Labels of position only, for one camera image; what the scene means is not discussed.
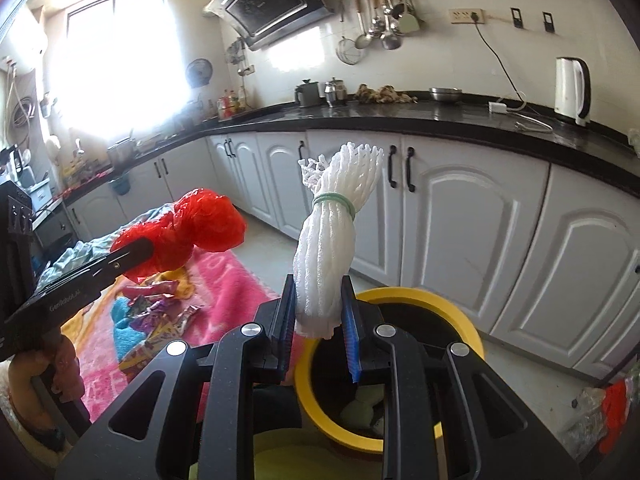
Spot small red plastic bag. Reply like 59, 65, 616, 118
597, 377, 633, 453

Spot pile of brown ginger roots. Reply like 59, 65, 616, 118
356, 84, 418, 106

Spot person's green clothing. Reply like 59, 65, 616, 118
190, 425, 386, 480

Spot light blue cloth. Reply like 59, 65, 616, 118
37, 202, 176, 288

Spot row of hanging kitchen utensils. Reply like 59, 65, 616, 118
336, 0, 423, 66

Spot white cable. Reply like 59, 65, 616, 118
515, 112, 555, 135

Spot steel cooking pot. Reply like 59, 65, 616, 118
106, 137, 138, 167

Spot person's left hand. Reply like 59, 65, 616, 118
7, 332, 85, 411

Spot grey lidded pitcher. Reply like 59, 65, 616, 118
294, 79, 323, 107

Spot black power cable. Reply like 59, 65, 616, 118
472, 19, 529, 111

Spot group of condiment bottles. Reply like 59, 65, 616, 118
216, 89, 248, 120

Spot white electric kettle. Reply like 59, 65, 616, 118
554, 56, 592, 127

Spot steel lidded jar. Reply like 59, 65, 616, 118
324, 78, 348, 107

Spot pile of colourful candy wrappers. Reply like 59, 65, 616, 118
117, 280, 201, 373

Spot small wall fan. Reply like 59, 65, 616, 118
186, 58, 213, 88

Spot black range hood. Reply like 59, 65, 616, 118
204, 0, 335, 52

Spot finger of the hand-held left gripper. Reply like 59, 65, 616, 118
37, 236, 157, 291

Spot person's black garment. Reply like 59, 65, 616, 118
252, 385, 303, 431

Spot kitchen window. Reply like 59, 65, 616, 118
64, 0, 201, 133

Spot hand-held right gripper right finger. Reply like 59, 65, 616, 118
341, 276, 583, 480

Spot black kitchen countertop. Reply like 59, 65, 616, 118
50, 99, 640, 181

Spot white water heater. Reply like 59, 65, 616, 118
0, 5, 48, 68

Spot yellow-rimmed black bin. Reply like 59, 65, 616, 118
294, 287, 486, 457

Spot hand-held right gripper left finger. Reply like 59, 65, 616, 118
54, 274, 303, 480

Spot crumpled clear plastic bag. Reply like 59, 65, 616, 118
560, 385, 608, 461

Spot pink printed blanket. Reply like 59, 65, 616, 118
62, 202, 311, 426

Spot white base cabinets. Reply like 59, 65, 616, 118
65, 130, 640, 386

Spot white foam net bundle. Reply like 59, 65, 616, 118
292, 141, 386, 338

